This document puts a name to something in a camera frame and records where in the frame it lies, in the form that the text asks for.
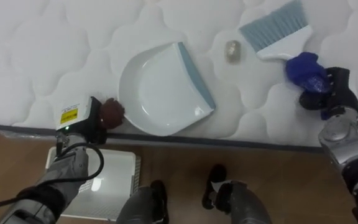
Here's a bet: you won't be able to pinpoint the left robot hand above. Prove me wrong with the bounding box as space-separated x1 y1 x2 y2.
55 96 126 145

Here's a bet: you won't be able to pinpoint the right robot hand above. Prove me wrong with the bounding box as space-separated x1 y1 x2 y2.
285 52 358 121

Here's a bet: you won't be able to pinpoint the white hand brush grey bristles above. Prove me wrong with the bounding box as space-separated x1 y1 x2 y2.
239 0 313 61

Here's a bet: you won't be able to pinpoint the white dustpan with grey lip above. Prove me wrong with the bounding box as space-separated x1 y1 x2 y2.
118 41 216 137

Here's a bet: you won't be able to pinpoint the white plastic basket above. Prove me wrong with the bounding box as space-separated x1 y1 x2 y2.
45 146 142 222

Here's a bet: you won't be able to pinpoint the white quilted mattress bed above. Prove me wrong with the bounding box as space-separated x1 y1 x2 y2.
0 0 358 154

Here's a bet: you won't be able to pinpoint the small beige crumpled scrap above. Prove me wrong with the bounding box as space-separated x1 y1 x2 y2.
224 39 242 64

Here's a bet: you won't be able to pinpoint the robot legs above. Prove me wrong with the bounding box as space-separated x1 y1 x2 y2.
116 164 272 224

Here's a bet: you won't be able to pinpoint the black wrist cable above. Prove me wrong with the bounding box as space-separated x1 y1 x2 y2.
0 133 105 213

